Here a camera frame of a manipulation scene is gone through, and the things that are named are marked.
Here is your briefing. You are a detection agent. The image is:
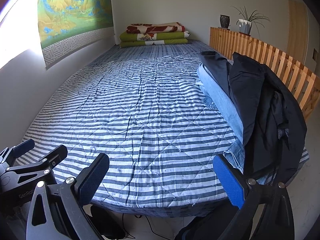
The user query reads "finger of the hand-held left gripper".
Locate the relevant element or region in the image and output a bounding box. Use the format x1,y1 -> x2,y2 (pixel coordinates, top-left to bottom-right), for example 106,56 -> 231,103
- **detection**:
5,144 -> 68,183
0,139 -> 35,167

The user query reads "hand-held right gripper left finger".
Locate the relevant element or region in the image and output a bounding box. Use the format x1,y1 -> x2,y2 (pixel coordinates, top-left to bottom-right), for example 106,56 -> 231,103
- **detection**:
26,153 -> 110,240

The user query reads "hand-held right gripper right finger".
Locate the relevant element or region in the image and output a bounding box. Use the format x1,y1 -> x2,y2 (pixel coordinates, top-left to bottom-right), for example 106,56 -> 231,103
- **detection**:
213,154 -> 295,240

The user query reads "black garment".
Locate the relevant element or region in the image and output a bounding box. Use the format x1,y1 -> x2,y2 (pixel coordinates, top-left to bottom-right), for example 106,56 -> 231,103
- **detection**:
271,90 -> 293,130

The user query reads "black jacket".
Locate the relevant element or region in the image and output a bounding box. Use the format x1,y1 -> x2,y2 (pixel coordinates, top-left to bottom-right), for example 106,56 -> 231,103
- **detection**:
229,52 -> 307,187

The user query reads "blue striped bed quilt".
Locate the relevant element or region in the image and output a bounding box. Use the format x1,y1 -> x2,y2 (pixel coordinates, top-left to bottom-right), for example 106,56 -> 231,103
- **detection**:
15,39 -> 308,218

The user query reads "light blue denim garment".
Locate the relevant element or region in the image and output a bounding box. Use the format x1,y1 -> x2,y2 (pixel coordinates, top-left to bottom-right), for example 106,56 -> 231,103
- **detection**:
196,66 -> 247,175

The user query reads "bright window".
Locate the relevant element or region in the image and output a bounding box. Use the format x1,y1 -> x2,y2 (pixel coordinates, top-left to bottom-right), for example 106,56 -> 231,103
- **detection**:
0,0 -> 42,68

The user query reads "navy garment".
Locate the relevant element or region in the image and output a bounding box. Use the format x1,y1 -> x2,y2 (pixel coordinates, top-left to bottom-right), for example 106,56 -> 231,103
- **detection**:
199,51 -> 234,98

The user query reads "folded green quilt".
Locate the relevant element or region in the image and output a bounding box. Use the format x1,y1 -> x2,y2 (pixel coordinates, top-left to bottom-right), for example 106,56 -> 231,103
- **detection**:
119,31 -> 192,49

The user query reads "potted plant in white pot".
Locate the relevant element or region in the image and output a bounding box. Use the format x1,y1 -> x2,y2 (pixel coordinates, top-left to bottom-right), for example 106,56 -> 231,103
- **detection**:
231,5 -> 270,36

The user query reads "folded red patterned blanket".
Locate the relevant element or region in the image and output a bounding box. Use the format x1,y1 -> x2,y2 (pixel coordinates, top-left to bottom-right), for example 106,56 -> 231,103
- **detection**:
126,22 -> 186,34

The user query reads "dark ceramic pot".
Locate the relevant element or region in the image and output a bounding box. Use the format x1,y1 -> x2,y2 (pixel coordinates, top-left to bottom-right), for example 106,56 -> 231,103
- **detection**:
219,14 -> 231,29

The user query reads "wooden door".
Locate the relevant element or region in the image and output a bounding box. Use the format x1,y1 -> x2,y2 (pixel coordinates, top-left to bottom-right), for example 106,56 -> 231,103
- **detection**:
287,0 -> 309,67

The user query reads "black cable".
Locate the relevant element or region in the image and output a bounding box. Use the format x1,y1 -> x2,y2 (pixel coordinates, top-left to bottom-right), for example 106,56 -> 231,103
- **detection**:
122,214 -> 160,239

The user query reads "wooden slatted rail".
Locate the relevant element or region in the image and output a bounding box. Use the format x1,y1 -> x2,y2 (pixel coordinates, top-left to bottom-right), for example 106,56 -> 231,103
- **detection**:
209,26 -> 320,122

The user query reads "landscape wall poster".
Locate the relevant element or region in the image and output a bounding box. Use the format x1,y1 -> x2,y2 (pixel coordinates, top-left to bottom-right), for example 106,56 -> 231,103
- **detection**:
37,0 -> 114,70

